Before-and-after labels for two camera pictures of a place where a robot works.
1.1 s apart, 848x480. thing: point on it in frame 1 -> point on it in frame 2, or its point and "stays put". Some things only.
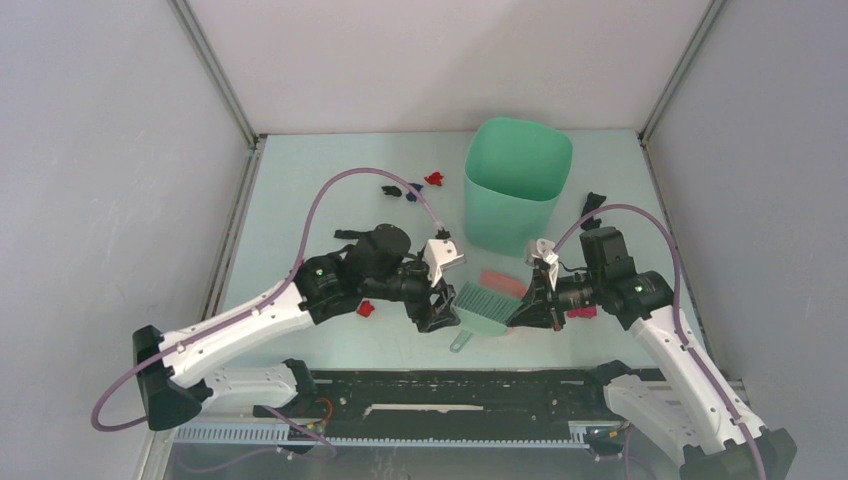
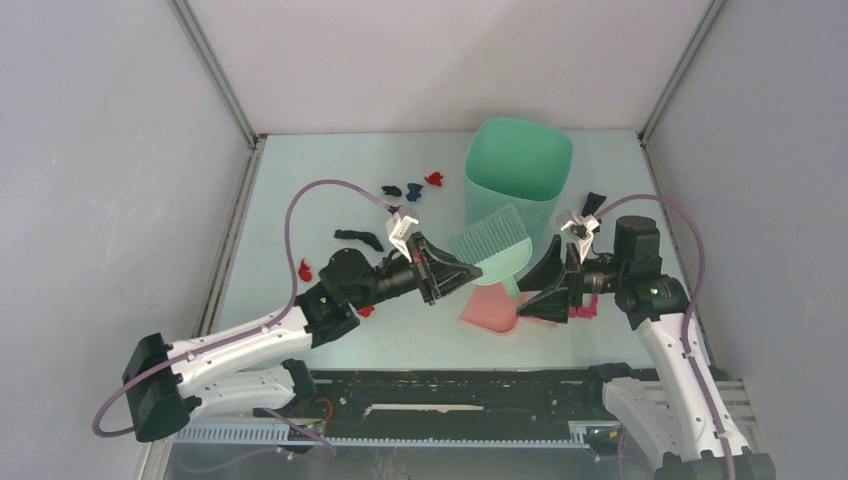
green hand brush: (481, 312) -> (497, 245)
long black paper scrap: (346, 234) stays put
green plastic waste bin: (515, 172) stays put
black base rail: (450, 404) stays put
